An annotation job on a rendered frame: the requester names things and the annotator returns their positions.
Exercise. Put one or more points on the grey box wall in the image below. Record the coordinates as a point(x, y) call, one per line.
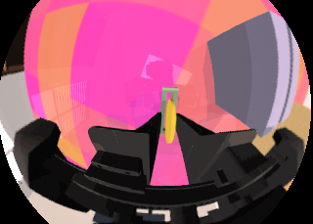
point(231, 70)

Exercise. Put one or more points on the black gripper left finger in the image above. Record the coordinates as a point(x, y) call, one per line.
point(141, 142)

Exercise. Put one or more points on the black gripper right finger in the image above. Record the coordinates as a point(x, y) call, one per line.
point(201, 147)

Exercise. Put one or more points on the gold coin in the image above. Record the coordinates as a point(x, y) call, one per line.
point(170, 121)

